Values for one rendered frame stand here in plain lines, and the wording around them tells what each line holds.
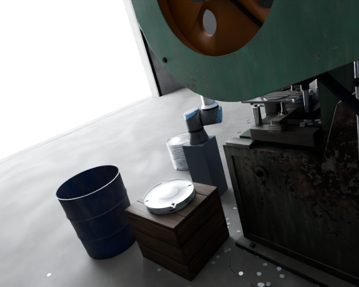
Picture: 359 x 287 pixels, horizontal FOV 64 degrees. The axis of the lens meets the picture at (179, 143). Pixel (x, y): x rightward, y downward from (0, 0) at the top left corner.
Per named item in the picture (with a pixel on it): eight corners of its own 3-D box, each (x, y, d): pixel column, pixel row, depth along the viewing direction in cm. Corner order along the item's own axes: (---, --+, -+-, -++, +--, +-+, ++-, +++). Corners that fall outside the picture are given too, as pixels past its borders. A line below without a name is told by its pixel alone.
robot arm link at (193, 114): (188, 126, 211) (184, 108, 206) (207, 123, 206) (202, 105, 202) (185, 132, 200) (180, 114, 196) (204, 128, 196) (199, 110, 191)
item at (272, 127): (268, 132, 122) (264, 109, 119) (288, 117, 132) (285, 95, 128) (280, 134, 118) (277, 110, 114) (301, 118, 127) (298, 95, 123)
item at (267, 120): (251, 139, 135) (248, 128, 133) (298, 106, 160) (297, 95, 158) (314, 147, 112) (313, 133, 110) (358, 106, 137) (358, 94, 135)
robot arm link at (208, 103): (204, 122, 207) (184, 45, 186) (225, 118, 202) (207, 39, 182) (202, 129, 196) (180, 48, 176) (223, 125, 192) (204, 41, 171)
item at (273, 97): (244, 124, 155) (239, 100, 150) (259, 114, 163) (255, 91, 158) (287, 127, 136) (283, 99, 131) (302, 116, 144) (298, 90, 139)
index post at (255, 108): (254, 125, 134) (251, 105, 131) (258, 122, 136) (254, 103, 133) (259, 125, 132) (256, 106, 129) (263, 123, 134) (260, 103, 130)
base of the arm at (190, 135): (184, 144, 206) (180, 132, 203) (195, 135, 217) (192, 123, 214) (202, 145, 197) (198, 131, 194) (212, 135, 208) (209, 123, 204)
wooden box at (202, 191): (142, 256, 178) (123, 210, 166) (182, 219, 202) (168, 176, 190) (191, 282, 150) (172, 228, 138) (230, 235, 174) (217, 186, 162)
